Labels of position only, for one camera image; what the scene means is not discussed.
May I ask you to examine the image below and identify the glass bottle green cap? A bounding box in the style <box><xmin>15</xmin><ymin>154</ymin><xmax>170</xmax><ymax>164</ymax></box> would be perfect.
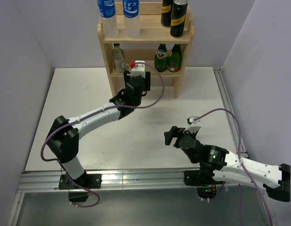
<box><xmin>112</xmin><ymin>43</ymin><xmax>126</xmax><ymax>73</ymax></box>

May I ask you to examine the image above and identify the black can yellow label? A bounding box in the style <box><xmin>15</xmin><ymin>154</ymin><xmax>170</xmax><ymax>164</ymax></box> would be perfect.
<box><xmin>161</xmin><ymin>0</ymin><xmax>173</xmax><ymax>27</ymax></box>

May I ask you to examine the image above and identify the clear water bottle blue label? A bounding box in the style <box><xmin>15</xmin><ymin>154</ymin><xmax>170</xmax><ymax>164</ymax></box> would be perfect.
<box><xmin>97</xmin><ymin>0</ymin><xmax>119</xmax><ymax>38</ymax></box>

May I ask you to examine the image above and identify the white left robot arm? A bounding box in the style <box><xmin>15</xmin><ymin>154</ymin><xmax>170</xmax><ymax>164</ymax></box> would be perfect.
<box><xmin>46</xmin><ymin>71</ymin><xmax>151</xmax><ymax>187</ymax></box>

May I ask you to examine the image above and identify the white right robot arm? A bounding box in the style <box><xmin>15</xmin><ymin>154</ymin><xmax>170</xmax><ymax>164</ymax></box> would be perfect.
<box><xmin>164</xmin><ymin>116</ymin><xmax>291</xmax><ymax>202</ymax></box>

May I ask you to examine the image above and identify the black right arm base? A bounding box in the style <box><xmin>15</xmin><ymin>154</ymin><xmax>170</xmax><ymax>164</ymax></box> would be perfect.
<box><xmin>183</xmin><ymin>170</ymin><xmax>225</xmax><ymax>203</ymax></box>

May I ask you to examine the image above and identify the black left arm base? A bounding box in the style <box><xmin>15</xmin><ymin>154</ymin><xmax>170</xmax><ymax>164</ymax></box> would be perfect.
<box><xmin>58</xmin><ymin>172</ymin><xmax>102</xmax><ymax>204</ymax></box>

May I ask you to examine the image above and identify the wooden shelf unit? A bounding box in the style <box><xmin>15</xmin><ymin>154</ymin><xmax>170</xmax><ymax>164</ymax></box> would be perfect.
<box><xmin>97</xmin><ymin>2</ymin><xmax>195</xmax><ymax>98</ymax></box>

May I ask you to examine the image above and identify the green glass bottle red label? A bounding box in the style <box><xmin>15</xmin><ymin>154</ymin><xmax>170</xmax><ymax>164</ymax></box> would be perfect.
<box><xmin>154</xmin><ymin>43</ymin><xmax>168</xmax><ymax>72</ymax></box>

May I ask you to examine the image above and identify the dark green bottle yellow label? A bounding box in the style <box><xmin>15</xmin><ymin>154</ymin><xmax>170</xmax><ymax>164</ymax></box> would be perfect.
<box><xmin>168</xmin><ymin>44</ymin><xmax>182</xmax><ymax>73</ymax></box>

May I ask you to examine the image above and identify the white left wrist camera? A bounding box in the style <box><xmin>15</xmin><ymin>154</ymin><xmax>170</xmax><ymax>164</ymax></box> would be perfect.
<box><xmin>130</xmin><ymin>60</ymin><xmax>146</xmax><ymax>79</ymax></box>

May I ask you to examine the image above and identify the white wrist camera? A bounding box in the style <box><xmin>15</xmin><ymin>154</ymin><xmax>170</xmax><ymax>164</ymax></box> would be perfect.
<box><xmin>130</xmin><ymin>60</ymin><xmax>146</xmax><ymax>79</ymax></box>
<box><xmin>186</xmin><ymin>116</ymin><xmax>202</xmax><ymax>134</ymax></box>

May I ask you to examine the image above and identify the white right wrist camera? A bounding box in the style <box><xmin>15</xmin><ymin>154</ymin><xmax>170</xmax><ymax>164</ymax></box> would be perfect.
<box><xmin>186</xmin><ymin>116</ymin><xmax>202</xmax><ymax>134</ymax></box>

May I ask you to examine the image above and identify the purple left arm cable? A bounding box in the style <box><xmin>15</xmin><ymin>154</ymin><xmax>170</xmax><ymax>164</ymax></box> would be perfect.
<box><xmin>40</xmin><ymin>61</ymin><xmax>165</xmax><ymax>208</ymax></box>

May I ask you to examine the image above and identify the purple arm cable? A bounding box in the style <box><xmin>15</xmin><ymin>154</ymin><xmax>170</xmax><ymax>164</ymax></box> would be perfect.
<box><xmin>194</xmin><ymin>108</ymin><xmax>275</xmax><ymax>226</ymax></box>
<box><xmin>40</xmin><ymin>61</ymin><xmax>165</xmax><ymax>208</ymax></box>

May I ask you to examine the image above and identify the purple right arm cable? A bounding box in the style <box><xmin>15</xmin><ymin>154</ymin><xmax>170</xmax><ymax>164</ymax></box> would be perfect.
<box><xmin>194</xmin><ymin>108</ymin><xmax>275</xmax><ymax>226</ymax></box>

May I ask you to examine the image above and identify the aluminium rail frame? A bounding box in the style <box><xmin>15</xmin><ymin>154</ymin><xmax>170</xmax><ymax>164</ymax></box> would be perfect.
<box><xmin>8</xmin><ymin>67</ymin><xmax>239</xmax><ymax>226</ymax></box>

